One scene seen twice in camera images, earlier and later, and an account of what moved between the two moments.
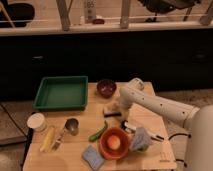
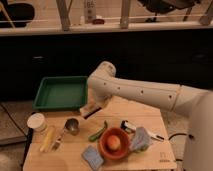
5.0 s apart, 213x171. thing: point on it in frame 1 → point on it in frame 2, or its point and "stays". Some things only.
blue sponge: (93, 157) stays
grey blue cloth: (141, 140) stays
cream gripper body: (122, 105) → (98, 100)
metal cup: (72, 126) stays
